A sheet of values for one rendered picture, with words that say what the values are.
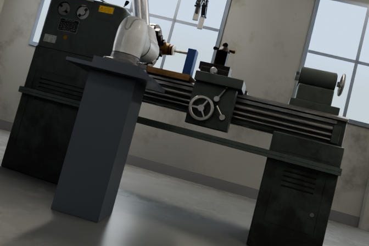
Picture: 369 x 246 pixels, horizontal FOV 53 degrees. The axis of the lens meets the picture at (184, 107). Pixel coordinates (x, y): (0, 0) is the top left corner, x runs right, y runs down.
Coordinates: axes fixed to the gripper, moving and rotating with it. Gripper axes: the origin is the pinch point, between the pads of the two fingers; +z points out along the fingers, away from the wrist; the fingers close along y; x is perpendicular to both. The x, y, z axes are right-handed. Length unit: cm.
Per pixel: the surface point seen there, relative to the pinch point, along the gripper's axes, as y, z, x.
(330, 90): -53, 10, 79
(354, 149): -274, 26, 148
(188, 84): -45, 27, -7
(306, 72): -54, 1, 63
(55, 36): -37, 16, -105
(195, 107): -32, 41, 4
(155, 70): -44, 23, -31
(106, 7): -36, -10, -74
